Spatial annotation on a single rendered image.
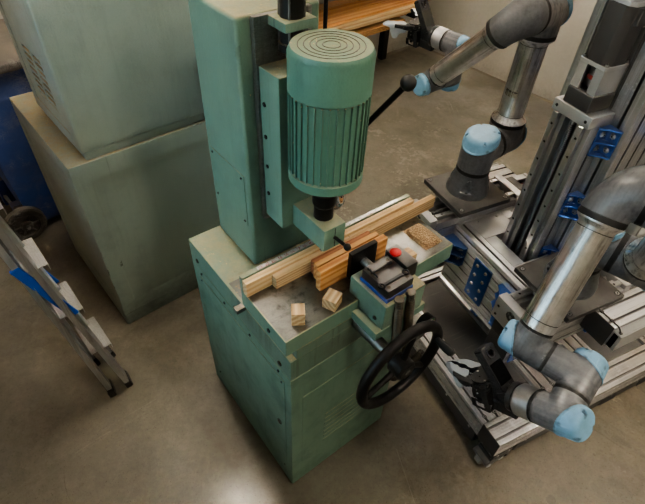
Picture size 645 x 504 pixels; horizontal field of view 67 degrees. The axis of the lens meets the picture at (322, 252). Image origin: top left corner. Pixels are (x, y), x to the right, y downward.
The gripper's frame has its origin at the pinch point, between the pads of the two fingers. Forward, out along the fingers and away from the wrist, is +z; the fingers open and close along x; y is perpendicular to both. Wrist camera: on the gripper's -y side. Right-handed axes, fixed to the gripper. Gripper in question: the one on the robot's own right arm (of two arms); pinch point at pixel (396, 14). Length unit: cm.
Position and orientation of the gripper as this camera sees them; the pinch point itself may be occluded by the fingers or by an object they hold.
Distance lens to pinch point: 207.9
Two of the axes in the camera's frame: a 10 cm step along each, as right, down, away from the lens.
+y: 0.7, 6.5, 7.6
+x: 7.6, -5.2, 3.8
